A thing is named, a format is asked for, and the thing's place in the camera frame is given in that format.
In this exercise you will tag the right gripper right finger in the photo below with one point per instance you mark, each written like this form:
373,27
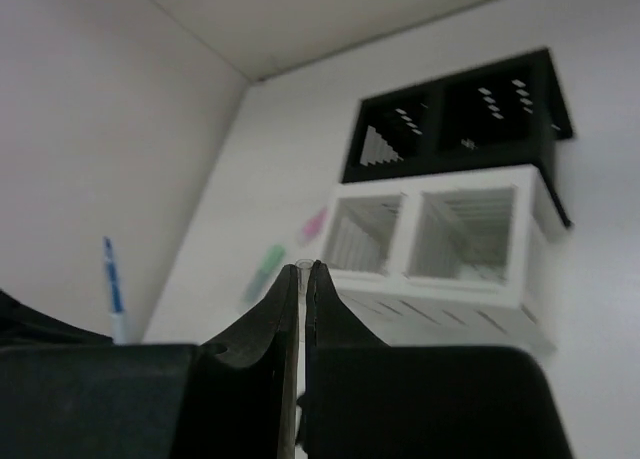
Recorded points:
366,399

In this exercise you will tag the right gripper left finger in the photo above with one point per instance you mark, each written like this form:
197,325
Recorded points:
71,393

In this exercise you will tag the blue pen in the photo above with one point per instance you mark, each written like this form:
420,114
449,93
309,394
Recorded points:
119,327

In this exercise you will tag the small clear pen cap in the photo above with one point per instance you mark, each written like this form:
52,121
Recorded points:
304,267

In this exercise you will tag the green highlighter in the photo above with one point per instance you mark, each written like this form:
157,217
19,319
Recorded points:
269,264

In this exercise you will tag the pink highlighter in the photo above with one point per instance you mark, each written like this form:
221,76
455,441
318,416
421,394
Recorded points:
312,227

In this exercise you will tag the white two-slot pen holder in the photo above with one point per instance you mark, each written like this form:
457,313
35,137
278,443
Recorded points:
466,255

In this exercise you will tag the black two-slot pen holder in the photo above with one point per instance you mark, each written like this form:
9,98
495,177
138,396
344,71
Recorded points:
507,113

